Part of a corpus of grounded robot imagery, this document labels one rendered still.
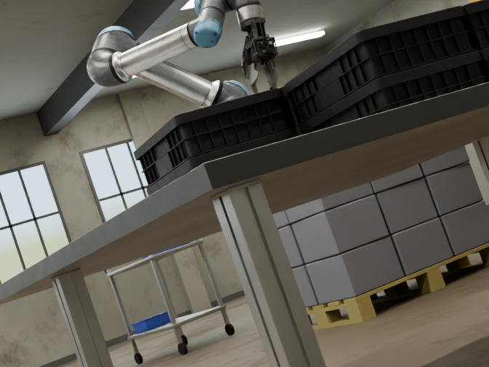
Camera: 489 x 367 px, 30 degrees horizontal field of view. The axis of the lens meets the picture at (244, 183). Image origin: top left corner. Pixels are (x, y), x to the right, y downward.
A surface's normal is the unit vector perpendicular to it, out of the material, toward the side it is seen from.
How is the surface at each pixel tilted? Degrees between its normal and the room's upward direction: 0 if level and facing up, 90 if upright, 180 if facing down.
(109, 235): 90
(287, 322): 90
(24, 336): 90
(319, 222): 90
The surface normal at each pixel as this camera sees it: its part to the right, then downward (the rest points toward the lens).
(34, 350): 0.45, -0.22
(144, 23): -0.83, 0.26
